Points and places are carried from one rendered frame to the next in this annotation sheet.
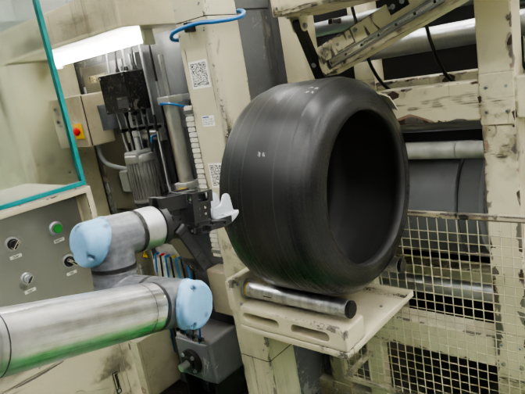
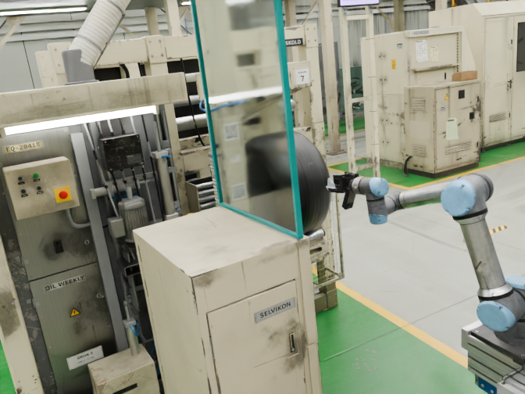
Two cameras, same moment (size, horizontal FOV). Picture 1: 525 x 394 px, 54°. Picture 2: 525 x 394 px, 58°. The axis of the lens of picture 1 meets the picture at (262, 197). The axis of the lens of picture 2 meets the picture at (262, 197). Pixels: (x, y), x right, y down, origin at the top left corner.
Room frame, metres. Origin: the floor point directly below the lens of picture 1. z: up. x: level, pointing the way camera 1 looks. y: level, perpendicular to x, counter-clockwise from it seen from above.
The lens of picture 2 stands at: (0.69, 2.19, 1.80)
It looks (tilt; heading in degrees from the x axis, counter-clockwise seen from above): 16 degrees down; 288
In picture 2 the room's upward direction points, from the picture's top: 7 degrees counter-clockwise
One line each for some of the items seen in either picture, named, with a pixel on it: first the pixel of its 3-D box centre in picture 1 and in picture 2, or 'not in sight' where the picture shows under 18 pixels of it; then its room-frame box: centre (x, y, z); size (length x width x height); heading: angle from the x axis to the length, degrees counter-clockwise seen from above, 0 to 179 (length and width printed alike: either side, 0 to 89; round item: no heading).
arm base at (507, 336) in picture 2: not in sight; (516, 322); (0.32, 0.44, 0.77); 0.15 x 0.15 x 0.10
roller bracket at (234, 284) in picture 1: (275, 269); not in sight; (1.48, 0.00, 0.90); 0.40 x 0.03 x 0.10; 137
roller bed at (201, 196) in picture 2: not in sight; (209, 205); (1.78, -0.23, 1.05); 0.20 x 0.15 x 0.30; 47
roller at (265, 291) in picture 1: (295, 298); (296, 241); (1.25, -0.04, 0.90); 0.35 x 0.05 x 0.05; 47
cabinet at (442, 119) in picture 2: not in sight; (443, 127); (0.20, -5.02, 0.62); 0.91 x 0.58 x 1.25; 43
